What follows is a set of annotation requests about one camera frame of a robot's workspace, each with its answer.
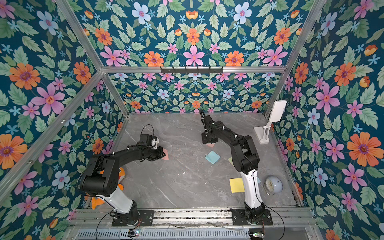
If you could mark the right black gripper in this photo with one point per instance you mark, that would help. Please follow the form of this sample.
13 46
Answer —
209 137

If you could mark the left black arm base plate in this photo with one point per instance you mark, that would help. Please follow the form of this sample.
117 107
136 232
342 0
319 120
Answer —
134 218

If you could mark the pale round alarm clock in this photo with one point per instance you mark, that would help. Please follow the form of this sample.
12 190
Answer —
273 185

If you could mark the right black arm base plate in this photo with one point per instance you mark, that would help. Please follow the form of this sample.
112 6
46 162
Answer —
242 217

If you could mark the orange shark plush toy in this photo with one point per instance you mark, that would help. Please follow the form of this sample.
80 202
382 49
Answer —
120 177

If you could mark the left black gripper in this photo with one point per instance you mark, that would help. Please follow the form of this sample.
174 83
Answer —
160 153

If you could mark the yellow memo pad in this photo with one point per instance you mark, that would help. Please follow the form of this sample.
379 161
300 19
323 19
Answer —
237 185

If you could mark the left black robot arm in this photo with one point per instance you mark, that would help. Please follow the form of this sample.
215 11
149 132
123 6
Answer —
110 164

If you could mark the black hook rail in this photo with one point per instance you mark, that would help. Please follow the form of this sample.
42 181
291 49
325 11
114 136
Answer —
190 70

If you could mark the pink memo pad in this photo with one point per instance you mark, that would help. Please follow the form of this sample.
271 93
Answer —
166 157

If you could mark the green memo pad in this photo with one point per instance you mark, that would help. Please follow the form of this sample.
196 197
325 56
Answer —
230 160

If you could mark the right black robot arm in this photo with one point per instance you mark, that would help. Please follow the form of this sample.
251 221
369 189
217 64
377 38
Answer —
245 159

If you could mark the white phone stand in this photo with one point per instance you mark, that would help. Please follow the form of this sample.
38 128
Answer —
276 114

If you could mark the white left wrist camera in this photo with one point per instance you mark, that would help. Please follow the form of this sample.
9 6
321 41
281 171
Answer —
149 141

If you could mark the blue memo pad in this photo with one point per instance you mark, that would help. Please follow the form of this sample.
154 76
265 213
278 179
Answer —
212 157

